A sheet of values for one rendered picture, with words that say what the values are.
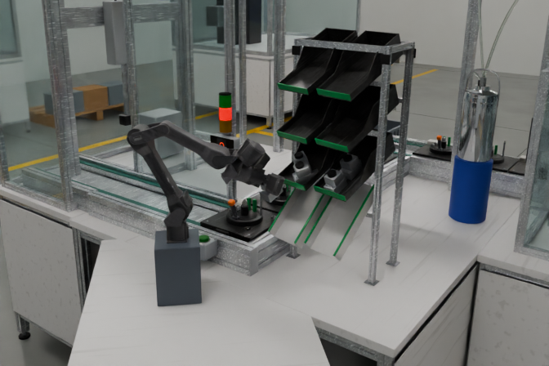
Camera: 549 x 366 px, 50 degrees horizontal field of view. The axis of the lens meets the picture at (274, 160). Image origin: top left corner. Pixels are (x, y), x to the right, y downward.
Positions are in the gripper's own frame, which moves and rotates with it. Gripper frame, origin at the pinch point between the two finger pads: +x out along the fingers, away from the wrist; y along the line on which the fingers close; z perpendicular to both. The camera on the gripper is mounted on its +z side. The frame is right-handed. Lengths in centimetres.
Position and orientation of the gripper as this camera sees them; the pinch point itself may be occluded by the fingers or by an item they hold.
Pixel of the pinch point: (269, 180)
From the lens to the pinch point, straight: 188.2
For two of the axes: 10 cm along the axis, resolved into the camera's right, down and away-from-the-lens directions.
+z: 3.5, -9.4, -0.1
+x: 6.3, 2.3, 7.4
